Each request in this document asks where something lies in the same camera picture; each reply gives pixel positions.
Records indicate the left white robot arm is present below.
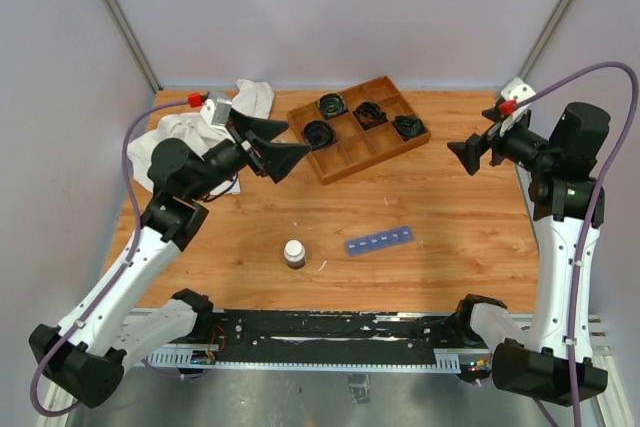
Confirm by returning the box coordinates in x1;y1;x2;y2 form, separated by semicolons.
28;110;311;416

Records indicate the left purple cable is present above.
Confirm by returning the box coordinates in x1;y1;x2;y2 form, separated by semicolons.
28;91;209;418

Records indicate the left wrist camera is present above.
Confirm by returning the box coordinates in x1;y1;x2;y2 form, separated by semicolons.
200;91;232;128

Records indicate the purple cable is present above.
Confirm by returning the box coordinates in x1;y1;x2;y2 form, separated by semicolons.
497;61;640;427
28;91;209;418

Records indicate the white crumpled cloth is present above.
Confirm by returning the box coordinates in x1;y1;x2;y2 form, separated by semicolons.
127;79;275;192

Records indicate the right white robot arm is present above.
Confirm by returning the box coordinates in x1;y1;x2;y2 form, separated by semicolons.
447;100;610;407

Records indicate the rolled belt right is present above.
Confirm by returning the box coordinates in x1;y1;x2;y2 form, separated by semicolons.
392;115;427;141

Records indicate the white cap dark bottle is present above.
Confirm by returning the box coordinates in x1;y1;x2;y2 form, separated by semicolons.
283;239;306;269

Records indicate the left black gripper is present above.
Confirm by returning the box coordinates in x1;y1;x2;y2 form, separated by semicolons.
186;108;311;201

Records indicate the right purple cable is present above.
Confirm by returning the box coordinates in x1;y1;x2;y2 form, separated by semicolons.
497;61;640;427

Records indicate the rolled belt back left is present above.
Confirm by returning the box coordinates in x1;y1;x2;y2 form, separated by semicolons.
317;92;348;120

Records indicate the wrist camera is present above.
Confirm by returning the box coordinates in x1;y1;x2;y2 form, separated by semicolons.
497;77;535;136
200;91;232;128

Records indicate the blue weekly pill organizer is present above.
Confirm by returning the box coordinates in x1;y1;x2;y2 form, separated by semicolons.
345;226;414;257

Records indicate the wooden compartment tray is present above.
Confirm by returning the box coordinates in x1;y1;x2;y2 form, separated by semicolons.
287;76;431;185

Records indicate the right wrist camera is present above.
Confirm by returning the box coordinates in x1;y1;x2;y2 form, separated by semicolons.
497;77;535;136

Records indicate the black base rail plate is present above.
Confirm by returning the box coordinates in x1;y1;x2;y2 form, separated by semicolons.
173;309;485;366

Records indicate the rolled belt middle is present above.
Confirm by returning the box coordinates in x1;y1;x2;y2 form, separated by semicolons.
353;101;387;130

